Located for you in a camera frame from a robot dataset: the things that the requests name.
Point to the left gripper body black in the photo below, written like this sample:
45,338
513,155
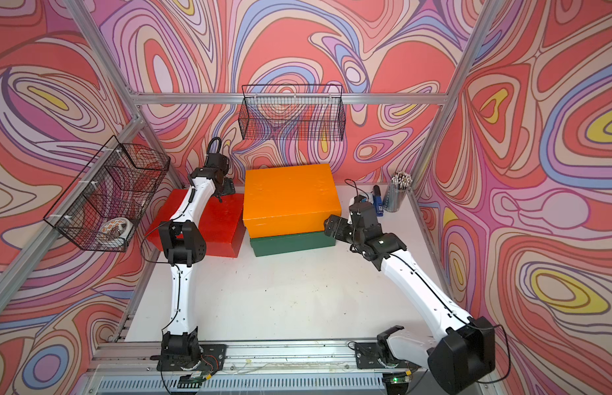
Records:
227,188

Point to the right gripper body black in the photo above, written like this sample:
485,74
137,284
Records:
358,237

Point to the red shoebox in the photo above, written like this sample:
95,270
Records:
221,224

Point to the orange shoebox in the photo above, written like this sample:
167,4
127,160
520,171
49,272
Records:
289,200

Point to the green shoebox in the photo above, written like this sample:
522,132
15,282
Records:
274,245

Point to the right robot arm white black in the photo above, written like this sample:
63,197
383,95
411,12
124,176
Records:
460,349

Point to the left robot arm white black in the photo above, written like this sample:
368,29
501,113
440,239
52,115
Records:
184,247

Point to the blue stapler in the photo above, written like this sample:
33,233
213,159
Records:
377,200

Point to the metal cup of pencils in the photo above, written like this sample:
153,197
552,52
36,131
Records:
396,191

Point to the tape roll in basket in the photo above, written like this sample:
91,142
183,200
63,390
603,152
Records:
114,233

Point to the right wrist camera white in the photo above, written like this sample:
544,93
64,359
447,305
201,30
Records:
359,198

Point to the black wire basket back wall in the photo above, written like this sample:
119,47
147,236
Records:
292,112

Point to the black wire basket wall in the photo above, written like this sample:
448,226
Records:
292,112
120,180

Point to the black wire basket left wall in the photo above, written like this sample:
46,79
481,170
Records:
120,180

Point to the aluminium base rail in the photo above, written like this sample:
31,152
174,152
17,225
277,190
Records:
337,366

